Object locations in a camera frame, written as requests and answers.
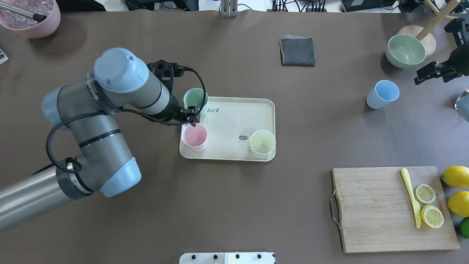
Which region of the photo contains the pink cup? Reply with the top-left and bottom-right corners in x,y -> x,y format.
181,123 -> 208,152

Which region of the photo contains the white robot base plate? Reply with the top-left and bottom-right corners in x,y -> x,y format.
179,252 -> 276,264

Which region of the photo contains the cream yellow cup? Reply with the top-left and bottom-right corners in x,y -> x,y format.
248,130 -> 276,159

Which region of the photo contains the whole lemon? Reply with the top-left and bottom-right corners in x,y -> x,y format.
447,191 -> 469,218
441,166 -> 469,188

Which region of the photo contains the cream rabbit tray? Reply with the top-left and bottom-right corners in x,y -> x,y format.
179,96 -> 276,162

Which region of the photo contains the blue cup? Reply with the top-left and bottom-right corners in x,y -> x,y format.
366,80 -> 400,110

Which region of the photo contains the green cup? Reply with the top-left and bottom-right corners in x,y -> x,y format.
183,88 -> 209,117

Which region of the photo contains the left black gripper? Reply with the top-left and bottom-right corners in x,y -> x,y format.
147,60 -> 200,127

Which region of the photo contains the aluminium frame post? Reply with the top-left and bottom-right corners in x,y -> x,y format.
220,0 -> 238,17

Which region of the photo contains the lemon slice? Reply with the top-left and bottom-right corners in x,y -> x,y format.
415,184 -> 436,204
420,204 -> 444,228

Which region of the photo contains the whole lemon lower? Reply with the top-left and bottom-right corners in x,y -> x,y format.
447,191 -> 469,218

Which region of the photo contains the green lime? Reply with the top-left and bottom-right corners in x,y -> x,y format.
459,217 -> 469,239

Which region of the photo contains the lower lemon slice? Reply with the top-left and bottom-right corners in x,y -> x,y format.
420,204 -> 444,228

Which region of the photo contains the upper lemon slice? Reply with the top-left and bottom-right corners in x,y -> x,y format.
415,184 -> 436,204

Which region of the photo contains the whole lemon upper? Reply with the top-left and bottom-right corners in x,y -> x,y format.
441,166 -> 469,188

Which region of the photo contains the wooden cup stand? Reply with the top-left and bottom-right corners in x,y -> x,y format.
397,0 -> 461,58

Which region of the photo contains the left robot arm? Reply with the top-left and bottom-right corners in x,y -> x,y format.
1,47 -> 201,232

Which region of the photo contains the grey folded cloth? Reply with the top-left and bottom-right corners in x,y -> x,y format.
279,35 -> 315,67

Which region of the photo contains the wooden cutting board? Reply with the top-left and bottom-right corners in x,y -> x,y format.
331,166 -> 459,253

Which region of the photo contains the yellow plastic knife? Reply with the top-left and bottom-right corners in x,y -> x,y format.
400,168 -> 422,229

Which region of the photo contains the pink bowl with ice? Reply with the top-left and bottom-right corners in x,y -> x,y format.
0,0 -> 61,39

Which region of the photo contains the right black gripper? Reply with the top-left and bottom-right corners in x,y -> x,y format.
415,16 -> 469,85

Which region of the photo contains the green bowl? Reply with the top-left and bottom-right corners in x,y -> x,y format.
385,34 -> 426,69

